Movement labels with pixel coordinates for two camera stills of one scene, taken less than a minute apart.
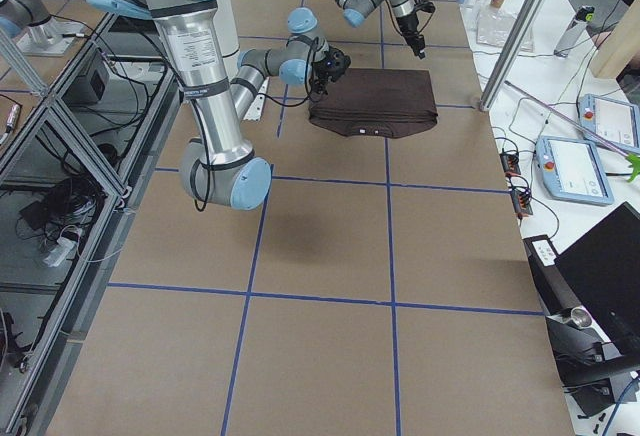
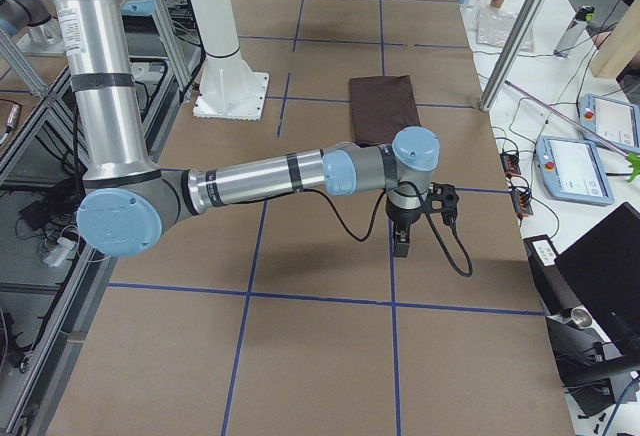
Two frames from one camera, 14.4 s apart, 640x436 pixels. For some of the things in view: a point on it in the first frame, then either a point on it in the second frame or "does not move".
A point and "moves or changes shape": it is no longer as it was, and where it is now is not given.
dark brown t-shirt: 376,102 moves or changes shape
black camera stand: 593,373 does not move
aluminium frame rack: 79,125 does not move
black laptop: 602,269 does not move
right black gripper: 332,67 to 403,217
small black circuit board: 521,197 does not move
